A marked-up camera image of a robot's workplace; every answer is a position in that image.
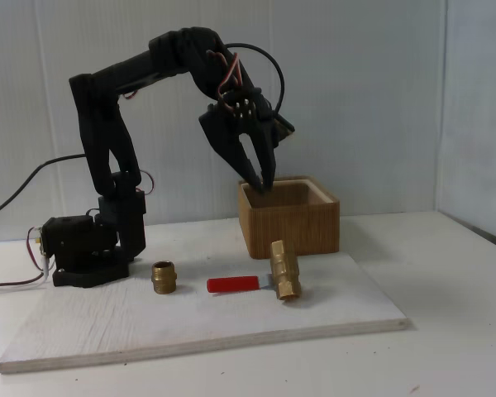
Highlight brass ball valve red handle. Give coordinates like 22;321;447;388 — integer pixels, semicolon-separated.
206;240;302;303

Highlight slatted wooden box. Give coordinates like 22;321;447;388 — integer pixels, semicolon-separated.
237;175;341;261

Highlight brass threaded pipe nipple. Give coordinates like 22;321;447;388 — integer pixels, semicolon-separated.
150;261;179;295

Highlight white painted plywood board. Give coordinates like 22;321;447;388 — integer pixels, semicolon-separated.
0;251;409;375

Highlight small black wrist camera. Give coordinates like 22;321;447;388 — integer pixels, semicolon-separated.
272;113;295;140

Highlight black camera cable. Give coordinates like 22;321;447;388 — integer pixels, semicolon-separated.
222;42;285;117

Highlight red brown servo wires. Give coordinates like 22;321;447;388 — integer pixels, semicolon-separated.
206;49;243;103

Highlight black power cable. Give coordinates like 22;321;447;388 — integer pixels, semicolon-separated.
0;153;88;222

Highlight red and white base wires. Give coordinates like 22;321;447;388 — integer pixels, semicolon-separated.
0;225;53;297

